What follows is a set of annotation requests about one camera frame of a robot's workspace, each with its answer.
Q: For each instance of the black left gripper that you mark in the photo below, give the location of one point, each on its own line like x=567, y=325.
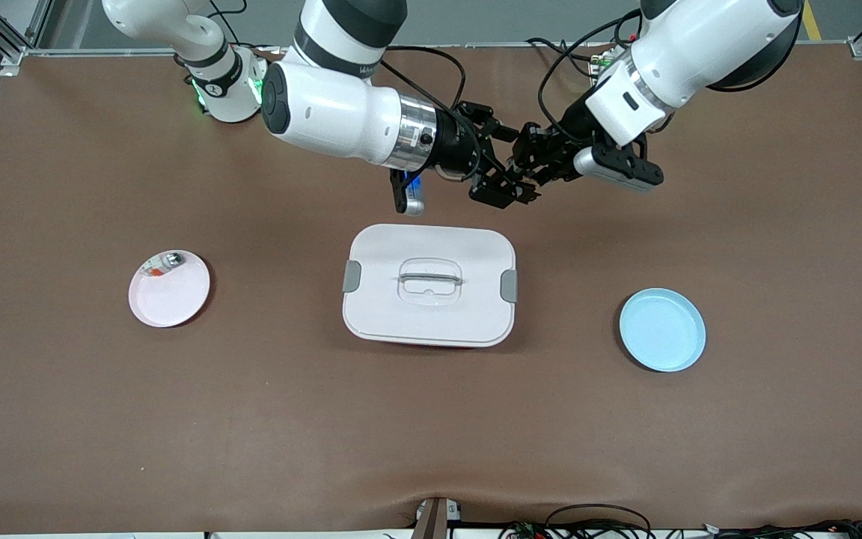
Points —
x=567, y=144

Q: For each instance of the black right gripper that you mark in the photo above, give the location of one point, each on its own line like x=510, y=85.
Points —
x=459, y=146

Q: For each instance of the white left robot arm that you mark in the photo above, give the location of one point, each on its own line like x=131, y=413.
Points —
x=685, y=52

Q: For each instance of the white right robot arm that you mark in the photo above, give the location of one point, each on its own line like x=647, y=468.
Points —
x=334, y=112

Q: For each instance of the white lidded storage box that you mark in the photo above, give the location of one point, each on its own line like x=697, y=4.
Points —
x=431, y=314

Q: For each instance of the light blue round plate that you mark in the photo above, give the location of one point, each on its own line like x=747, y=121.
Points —
x=661, y=331

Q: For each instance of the brown table mat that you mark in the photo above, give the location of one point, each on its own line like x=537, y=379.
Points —
x=431, y=419

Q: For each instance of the pink round plate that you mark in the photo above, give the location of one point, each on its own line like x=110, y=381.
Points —
x=169, y=296

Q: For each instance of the small white red part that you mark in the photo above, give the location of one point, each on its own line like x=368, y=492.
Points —
x=151, y=268

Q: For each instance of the small silver green switch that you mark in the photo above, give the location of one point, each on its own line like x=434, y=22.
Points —
x=173, y=260

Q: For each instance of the camera mount post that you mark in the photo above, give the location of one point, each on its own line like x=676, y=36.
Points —
x=431, y=520

